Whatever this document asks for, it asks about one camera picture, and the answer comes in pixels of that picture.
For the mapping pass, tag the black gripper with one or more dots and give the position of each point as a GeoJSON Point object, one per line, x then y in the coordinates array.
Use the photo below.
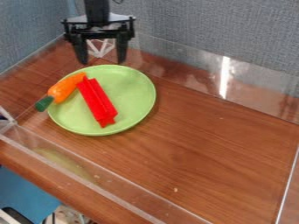
{"type": "Point", "coordinates": [119, 27]}

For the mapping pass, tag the red star-shaped bar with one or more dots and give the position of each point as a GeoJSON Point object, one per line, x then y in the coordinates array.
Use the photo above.
{"type": "Point", "coordinates": [99, 103]}

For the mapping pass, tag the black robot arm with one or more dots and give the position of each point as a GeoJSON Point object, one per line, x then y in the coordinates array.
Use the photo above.
{"type": "Point", "coordinates": [97, 12]}

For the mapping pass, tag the green plate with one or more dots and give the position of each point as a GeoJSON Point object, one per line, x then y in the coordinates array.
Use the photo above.
{"type": "Point", "coordinates": [131, 92]}

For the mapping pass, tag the orange toy carrot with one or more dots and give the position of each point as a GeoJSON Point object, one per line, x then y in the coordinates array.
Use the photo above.
{"type": "Point", "coordinates": [60, 91]}

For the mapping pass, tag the blue box under table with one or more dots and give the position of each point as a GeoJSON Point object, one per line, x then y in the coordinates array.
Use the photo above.
{"type": "Point", "coordinates": [26, 197]}

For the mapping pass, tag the clear acrylic enclosure wall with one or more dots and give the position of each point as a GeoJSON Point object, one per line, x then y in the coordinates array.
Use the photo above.
{"type": "Point", "coordinates": [211, 159]}

